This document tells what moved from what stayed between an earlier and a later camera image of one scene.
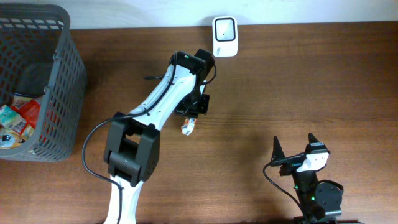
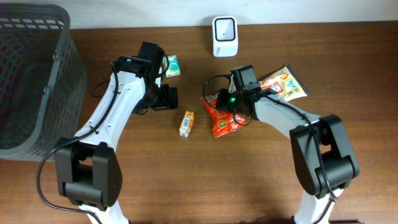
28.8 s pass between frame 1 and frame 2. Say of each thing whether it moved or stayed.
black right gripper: moved
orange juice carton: stayed
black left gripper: moved
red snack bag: moved
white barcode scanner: stayed
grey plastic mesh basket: stayed
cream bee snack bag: moved
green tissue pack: moved
